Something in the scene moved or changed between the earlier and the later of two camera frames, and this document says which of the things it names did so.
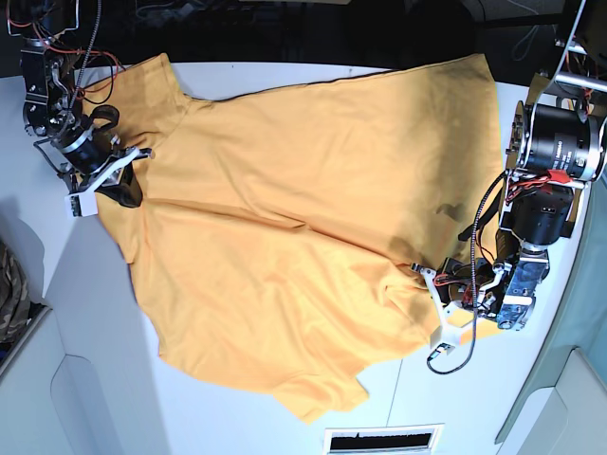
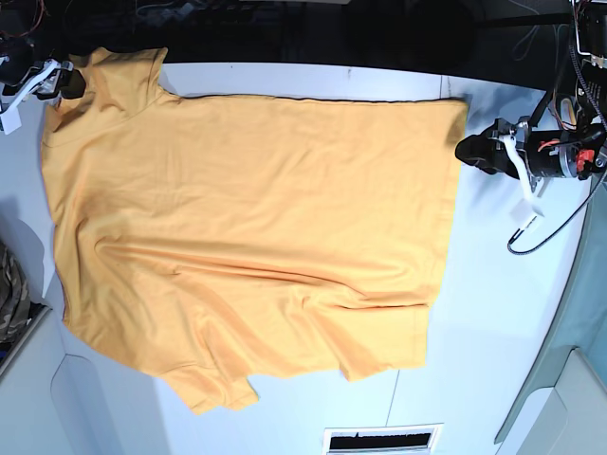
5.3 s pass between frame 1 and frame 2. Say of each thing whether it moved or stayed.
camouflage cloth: stayed
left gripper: moved
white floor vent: stayed
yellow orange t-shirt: moved
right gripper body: moved
